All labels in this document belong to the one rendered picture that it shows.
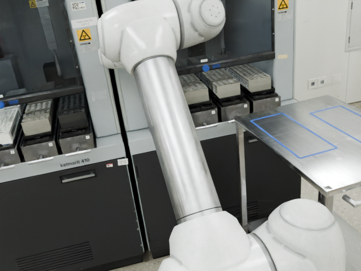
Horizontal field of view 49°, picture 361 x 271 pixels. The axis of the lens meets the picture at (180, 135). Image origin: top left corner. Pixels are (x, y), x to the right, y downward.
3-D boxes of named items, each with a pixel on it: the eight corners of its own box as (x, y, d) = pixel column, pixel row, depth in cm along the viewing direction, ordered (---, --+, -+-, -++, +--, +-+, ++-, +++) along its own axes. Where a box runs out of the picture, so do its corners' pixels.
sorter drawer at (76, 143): (66, 101, 226) (62, 86, 222) (90, 97, 228) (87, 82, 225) (62, 159, 162) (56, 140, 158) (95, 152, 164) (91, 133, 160)
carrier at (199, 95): (208, 99, 182) (207, 86, 179) (209, 100, 180) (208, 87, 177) (183, 104, 180) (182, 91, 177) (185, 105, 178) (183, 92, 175)
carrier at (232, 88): (239, 93, 184) (238, 80, 182) (240, 94, 182) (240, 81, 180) (215, 97, 182) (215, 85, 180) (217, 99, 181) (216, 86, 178)
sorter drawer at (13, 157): (11, 111, 221) (6, 96, 217) (36, 107, 223) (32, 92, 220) (-16, 175, 157) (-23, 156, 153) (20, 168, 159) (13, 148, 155)
